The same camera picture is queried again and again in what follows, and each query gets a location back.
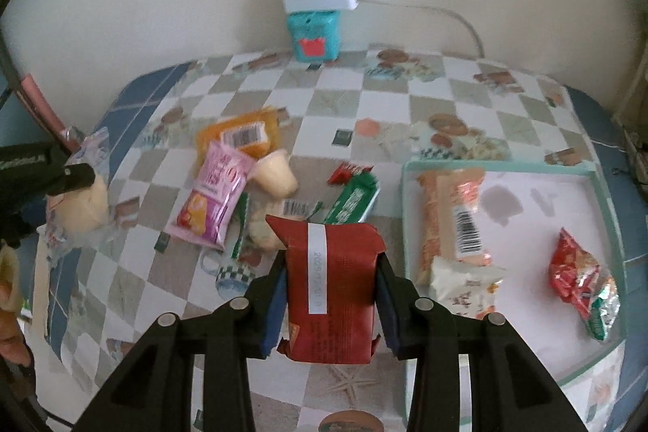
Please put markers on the shiny red snack packet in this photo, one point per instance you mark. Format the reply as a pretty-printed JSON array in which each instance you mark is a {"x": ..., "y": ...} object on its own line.
[{"x": 577, "y": 275}]

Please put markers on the person's left hand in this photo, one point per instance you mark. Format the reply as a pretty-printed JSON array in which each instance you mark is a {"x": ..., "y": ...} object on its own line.
[{"x": 10, "y": 336}]

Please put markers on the small red and green packet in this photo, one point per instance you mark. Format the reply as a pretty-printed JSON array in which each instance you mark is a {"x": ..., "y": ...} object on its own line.
[{"x": 349, "y": 171}]

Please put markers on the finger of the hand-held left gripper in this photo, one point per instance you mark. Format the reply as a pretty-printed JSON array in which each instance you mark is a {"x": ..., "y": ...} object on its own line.
[{"x": 76, "y": 178}]

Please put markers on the clear packet with cream pastry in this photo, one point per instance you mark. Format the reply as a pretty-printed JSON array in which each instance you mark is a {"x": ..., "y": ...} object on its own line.
[{"x": 81, "y": 209}]

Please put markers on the reddish brown rail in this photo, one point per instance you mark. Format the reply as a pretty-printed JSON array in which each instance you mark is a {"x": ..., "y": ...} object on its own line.
[{"x": 40, "y": 103}]

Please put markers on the long orange snack packet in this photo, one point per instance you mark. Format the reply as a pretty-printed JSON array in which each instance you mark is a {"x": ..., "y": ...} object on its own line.
[{"x": 435, "y": 219}]

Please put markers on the cream pudding cup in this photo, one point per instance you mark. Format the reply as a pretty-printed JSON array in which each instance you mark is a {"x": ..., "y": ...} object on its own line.
[{"x": 276, "y": 174}]

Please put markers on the white orange-printed snack packet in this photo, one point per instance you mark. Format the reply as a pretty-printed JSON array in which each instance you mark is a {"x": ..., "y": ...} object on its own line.
[{"x": 460, "y": 285}]

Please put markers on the orange packet with barcode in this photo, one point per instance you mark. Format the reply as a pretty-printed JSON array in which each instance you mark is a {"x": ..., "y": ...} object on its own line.
[{"x": 217, "y": 131}]

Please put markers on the pink snack packet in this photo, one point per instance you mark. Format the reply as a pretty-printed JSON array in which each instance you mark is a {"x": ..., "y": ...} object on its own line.
[{"x": 212, "y": 194}]

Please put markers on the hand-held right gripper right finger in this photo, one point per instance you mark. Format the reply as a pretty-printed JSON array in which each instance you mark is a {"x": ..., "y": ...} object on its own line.
[{"x": 392, "y": 325}]

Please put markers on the teal shallow cardboard tray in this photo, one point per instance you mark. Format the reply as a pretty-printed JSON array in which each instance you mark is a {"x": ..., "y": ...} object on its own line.
[{"x": 526, "y": 234}]

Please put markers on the dark red snack packet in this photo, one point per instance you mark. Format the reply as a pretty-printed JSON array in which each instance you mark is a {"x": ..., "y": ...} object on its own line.
[{"x": 339, "y": 300}]

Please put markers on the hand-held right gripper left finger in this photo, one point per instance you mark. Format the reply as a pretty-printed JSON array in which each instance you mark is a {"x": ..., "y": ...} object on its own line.
[{"x": 271, "y": 320}]

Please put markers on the teal paper box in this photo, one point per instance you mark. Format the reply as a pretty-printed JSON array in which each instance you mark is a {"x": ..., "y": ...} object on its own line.
[{"x": 314, "y": 34}]

